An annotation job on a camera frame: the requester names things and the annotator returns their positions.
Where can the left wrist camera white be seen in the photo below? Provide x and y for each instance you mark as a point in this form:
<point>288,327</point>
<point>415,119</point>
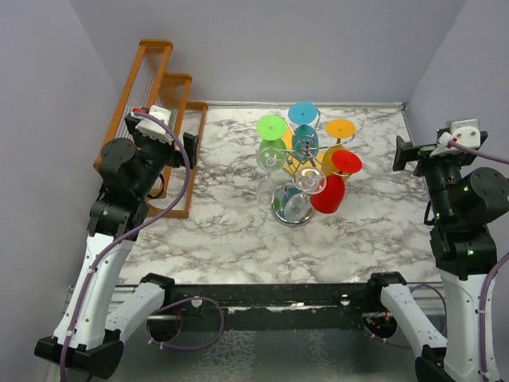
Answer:
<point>153,130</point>

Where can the chrome wine glass rack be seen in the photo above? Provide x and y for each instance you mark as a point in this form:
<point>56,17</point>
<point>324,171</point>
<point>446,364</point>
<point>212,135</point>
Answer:
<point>284,181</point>

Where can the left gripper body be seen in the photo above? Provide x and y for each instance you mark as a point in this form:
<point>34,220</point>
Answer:
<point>155,153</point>

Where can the blue plastic wine glass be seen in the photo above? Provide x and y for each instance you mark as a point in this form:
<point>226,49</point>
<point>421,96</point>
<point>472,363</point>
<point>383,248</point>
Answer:
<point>303,113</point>

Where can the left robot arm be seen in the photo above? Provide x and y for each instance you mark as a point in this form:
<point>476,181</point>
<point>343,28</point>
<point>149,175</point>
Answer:
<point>90,337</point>

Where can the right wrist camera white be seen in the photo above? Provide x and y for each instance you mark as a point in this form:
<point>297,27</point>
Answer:
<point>464,132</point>

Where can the clear wine glass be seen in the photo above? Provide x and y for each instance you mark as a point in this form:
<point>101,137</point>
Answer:
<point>308,181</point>
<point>269,160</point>

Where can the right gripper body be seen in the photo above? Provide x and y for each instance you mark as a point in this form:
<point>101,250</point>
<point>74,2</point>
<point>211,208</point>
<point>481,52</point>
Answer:
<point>440,171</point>

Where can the yellow plastic wine glass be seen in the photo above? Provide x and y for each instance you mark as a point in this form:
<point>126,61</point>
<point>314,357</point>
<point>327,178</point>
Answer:
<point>338,129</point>

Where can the black mounting rail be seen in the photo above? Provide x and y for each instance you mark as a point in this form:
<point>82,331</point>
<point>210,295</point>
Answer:
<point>258,307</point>

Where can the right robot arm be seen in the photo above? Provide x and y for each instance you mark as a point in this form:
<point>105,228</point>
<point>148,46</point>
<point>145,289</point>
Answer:
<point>465,255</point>

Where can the green plastic wine glass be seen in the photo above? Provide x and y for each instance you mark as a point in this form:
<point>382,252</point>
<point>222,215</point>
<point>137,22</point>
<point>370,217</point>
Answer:
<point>271,129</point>

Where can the wooden dish rack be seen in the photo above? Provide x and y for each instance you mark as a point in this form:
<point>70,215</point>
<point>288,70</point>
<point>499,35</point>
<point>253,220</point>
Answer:
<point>152,89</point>

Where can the red plastic wine glass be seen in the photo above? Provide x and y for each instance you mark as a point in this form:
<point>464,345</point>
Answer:
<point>338,165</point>

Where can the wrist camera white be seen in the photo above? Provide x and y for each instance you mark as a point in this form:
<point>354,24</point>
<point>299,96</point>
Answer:
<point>153,130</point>
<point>464,132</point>

